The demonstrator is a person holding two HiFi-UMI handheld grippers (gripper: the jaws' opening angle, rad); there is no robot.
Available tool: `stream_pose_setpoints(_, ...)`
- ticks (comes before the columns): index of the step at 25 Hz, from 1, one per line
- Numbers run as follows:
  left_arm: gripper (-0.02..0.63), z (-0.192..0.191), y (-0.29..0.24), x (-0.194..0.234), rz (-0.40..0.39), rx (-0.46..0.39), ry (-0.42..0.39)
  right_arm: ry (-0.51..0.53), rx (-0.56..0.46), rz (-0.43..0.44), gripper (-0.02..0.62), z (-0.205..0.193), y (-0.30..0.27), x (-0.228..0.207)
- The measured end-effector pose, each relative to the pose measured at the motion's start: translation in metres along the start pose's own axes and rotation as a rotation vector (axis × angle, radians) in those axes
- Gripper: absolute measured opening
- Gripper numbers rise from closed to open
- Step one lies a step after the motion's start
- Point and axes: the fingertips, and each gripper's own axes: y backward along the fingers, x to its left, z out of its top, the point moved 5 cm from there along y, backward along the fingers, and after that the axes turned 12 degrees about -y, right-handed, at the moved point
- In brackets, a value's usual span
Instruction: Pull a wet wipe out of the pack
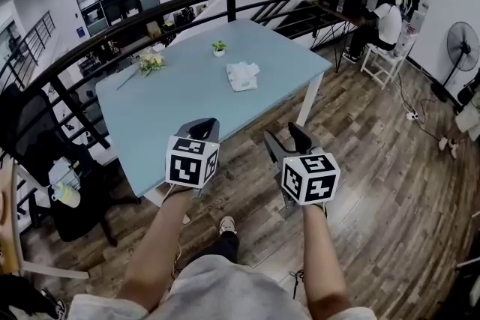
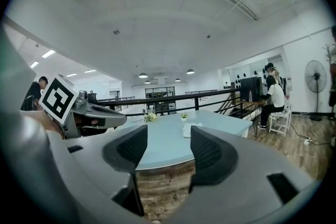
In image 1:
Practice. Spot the white power strip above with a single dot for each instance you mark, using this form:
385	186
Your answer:
411	115

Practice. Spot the person's black trouser leg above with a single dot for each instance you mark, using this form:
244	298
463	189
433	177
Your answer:
221	247

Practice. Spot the person's white shoe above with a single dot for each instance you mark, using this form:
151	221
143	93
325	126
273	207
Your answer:
227	225

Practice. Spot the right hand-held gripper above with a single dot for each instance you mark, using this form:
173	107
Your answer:
313	180

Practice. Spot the black metal railing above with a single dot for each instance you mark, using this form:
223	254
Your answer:
123	24

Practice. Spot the black and white sneaker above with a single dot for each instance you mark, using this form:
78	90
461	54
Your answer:
58	305

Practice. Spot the person's grey shirt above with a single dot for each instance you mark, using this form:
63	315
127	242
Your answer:
225	292

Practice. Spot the clear plastic bottle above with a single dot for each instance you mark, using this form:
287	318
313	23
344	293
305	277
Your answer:
340	3

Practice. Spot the person's left forearm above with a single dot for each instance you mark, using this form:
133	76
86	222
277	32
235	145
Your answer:
157	247

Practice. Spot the white stool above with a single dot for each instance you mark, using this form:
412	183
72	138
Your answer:
382	63

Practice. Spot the black office chair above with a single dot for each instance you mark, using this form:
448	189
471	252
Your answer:
33	131

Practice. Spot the black standing fan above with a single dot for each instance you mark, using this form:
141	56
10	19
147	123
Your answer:
463	46

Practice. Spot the person's right forearm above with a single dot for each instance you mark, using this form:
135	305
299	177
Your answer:
322	255

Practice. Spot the pale flower bouquet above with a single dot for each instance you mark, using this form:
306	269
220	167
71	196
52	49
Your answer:
152	63

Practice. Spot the black staircase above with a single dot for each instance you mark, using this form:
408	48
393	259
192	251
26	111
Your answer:
300	17

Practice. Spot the light wooden chair frame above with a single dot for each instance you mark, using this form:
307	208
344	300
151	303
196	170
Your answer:
15	228

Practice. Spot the small potted green plant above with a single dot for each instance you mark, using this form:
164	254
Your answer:
219	48

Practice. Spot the pale drinking bottle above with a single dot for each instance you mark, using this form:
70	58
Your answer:
67	195

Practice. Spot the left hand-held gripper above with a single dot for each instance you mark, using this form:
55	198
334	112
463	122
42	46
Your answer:
183	170

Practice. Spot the white wet wipe pack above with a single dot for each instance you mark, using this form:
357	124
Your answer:
242	76

